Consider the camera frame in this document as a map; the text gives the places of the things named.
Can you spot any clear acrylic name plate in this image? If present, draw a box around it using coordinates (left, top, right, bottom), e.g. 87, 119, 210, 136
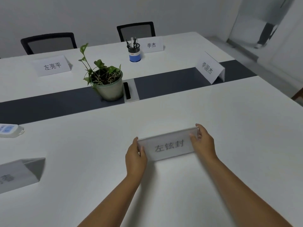
195, 51, 225, 85
33, 55, 72, 77
0, 157, 46, 195
137, 36, 166, 54
137, 127, 200, 162

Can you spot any green ivy plant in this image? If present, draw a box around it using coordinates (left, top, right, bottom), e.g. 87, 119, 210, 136
79, 43, 122, 90

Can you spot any person's right forearm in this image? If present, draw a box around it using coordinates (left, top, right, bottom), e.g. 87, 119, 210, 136
196, 155, 294, 227

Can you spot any person's right hand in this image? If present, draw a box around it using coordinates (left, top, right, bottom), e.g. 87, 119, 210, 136
189, 123, 218, 163

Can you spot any white power strip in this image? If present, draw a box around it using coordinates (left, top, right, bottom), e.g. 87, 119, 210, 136
0, 123, 25, 139

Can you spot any person's left forearm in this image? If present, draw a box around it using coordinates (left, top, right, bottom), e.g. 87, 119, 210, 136
78, 174, 142, 227

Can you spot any blue and white pen holder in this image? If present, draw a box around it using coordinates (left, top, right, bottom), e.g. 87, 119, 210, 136
129, 44, 142, 62

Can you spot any pale green plant pot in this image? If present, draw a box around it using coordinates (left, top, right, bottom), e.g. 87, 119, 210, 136
95, 69, 124, 102

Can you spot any black mesh office chair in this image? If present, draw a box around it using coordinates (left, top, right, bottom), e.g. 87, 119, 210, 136
116, 22, 156, 42
20, 32, 78, 55

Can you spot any person's left hand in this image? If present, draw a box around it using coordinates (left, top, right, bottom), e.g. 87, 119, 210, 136
125, 137, 148, 178

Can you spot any silver table cable box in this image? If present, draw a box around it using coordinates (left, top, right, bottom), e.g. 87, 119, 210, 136
123, 78, 141, 103

